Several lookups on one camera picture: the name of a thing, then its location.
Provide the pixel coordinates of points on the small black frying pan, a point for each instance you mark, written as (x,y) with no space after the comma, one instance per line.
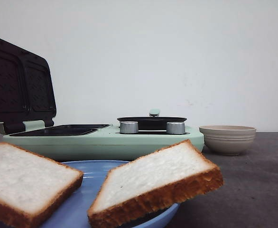
(152,122)

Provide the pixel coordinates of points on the mint green sandwich maker lid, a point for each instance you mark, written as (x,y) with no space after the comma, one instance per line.
(26,90)

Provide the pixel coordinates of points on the right silver control knob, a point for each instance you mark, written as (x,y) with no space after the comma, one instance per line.
(175,128)

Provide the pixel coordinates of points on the beige ribbed bowl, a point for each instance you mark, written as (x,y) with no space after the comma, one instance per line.
(228,139)

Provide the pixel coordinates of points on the blue plate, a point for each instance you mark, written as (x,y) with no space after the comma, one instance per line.
(73,212)

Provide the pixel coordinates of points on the mint green breakfast maker base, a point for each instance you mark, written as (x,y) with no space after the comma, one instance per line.
(77,142)

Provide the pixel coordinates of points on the silver control knob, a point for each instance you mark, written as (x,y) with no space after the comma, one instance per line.
(175,128)
(129,127)

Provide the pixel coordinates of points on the white bread slice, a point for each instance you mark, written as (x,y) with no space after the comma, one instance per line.
(153,182)
(32,186)

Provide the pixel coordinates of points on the left silver control knob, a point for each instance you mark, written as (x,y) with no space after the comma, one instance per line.
(129,127)

